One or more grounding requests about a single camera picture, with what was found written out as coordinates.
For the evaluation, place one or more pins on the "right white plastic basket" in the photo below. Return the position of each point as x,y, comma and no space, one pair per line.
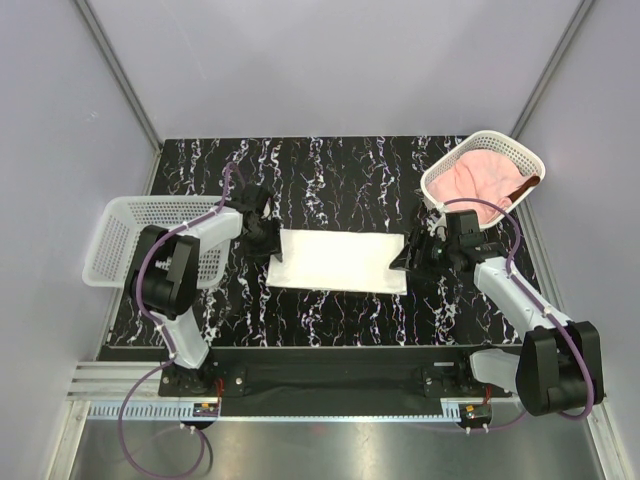
489,214

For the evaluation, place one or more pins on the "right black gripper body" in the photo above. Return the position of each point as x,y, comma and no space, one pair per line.
434,255

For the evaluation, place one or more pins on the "small circuit board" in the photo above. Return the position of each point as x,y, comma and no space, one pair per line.
476,411
206,410

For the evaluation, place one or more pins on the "right aluminium frame post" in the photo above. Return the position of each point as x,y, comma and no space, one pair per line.
555,60

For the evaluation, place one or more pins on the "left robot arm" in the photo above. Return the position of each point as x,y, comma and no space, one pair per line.
163,274

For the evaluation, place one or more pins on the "right small circuit board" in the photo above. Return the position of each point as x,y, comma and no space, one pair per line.
476,411

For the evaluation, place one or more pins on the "aluminium frame post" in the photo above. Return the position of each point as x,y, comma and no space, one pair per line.
555,60
109,55

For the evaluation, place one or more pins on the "left small circuit board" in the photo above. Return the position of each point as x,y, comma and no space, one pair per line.
206,410

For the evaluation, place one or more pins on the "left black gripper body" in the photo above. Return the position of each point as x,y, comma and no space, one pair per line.
259,244

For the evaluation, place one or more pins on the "white towel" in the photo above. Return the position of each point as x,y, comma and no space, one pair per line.
338,261

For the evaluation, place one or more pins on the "brown towel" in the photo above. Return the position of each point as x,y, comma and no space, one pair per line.
529,183

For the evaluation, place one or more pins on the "white slotted cable duct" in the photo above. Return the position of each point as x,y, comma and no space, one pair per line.
163,411

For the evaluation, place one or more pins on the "left aluminium frame post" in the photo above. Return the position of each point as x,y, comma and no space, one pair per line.
109,55

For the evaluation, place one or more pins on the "white plastic basket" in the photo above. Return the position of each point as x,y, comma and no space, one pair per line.
131,225
489,214

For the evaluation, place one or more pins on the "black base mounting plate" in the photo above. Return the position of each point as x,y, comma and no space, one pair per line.
434,371

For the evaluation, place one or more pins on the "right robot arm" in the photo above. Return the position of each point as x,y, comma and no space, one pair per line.
559,367

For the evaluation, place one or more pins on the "left white plastic basket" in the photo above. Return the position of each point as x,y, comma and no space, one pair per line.
131,225

